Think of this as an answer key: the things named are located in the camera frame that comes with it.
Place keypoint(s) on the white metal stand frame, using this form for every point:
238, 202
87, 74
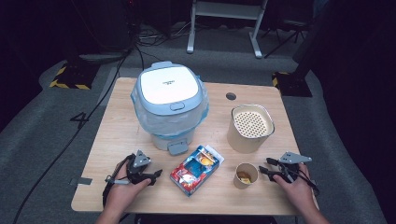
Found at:
227, 9

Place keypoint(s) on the person's left hand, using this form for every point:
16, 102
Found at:
123, 191

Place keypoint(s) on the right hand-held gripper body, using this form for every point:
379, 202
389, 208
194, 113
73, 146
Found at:
291, 169

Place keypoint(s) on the white and blue pedal bin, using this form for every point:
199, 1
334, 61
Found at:
169, 85

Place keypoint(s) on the clear plastic bin liner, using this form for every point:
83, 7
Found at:
174, 121

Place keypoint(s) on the brown food scraps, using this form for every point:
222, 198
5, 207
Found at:
243, 177

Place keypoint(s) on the black tripod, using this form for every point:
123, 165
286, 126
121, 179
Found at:
289, 34

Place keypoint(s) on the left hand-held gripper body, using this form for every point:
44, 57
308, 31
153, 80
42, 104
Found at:
137, 172

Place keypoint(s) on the grey tape piece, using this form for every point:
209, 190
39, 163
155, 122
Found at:
82, 181

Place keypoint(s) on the brown paper cup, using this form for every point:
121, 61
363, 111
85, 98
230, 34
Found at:
241, 185

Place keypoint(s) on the colourful cardboard carton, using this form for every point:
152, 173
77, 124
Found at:
194, 172

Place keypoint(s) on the person's right hand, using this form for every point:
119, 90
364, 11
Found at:
299, 191

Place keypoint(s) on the beige canister with perforated strainer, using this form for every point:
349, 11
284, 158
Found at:
243, 140

